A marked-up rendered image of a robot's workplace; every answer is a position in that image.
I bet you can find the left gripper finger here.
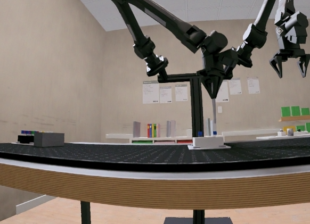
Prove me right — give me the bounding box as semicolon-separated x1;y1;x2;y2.
297;55;310;78
270;56;282;78

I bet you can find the black vial rack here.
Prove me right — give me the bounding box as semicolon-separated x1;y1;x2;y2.
18;135;34;144

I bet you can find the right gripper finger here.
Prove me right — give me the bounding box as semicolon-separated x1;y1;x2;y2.
208;77;223;99
201;76;218;99

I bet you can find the white rectangular tube rack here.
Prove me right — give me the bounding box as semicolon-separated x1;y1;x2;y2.
193;137;224;148

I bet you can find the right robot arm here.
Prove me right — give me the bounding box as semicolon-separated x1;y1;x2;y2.
111;0;239;73

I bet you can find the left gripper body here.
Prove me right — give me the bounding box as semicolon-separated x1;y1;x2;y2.
269;49;310;62

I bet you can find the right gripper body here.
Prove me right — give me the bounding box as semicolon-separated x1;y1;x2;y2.
196;56;226;79

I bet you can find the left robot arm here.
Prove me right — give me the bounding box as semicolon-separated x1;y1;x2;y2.
233;0;308;64

